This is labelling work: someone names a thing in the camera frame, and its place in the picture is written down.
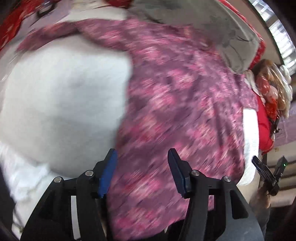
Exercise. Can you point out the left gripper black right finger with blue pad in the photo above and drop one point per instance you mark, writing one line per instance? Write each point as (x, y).
(217, 210)

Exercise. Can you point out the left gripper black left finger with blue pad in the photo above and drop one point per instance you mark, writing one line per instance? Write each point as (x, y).
(51, 219)

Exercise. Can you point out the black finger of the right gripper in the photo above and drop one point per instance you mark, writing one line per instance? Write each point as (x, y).
(263, 170)

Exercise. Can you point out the purple pink floral garment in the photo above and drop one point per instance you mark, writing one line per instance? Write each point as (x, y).
(181, 95)

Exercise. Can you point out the lilac cloth covered furniture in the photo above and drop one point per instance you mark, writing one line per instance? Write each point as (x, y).
(287, 128)

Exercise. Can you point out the plastic bag of items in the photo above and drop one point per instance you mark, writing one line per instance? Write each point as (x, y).
(273, 84)

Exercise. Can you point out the white quilted mattress cover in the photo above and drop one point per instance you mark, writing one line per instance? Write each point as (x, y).
(64, 104)

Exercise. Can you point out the window with bars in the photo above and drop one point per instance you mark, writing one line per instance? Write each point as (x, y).
(279, 33)

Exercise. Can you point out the grey floral pillow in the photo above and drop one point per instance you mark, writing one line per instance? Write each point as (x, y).
(239, 44)

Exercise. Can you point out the red patterned blanket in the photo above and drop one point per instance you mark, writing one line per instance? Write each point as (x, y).
(21, 21)

